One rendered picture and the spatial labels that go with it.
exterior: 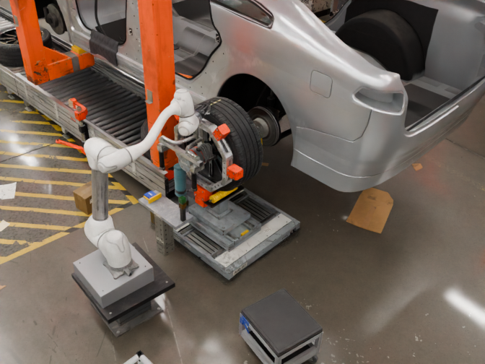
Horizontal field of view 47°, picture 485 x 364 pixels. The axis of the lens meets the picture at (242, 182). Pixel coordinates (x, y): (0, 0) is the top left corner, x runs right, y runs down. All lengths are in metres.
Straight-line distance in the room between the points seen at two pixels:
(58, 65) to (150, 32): 2.15
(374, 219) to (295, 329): 1.68
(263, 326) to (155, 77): 1.82
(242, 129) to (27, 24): 2.55
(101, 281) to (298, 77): 1.82
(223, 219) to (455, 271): 1.84
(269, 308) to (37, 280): 1.77
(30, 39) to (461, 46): 3.80
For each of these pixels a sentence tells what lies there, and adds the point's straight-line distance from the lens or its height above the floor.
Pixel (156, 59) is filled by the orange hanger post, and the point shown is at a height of 1.45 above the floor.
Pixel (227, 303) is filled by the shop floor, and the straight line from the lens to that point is 4.02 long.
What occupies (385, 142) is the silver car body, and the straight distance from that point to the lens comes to 3.59.
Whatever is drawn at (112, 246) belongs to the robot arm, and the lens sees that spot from 3.53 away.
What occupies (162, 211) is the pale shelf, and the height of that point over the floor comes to 0.45.
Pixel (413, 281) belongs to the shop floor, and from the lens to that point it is 4.41.
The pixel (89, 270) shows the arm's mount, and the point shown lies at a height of 0.41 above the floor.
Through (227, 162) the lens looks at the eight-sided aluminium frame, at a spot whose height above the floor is 0.92.
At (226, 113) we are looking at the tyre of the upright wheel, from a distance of 3.78.
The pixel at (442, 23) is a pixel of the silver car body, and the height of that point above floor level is 1.40.
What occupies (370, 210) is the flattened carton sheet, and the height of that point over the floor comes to 0.01.
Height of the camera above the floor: 3.06
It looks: 37 degrees down
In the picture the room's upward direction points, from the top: 2 degrees clockwise
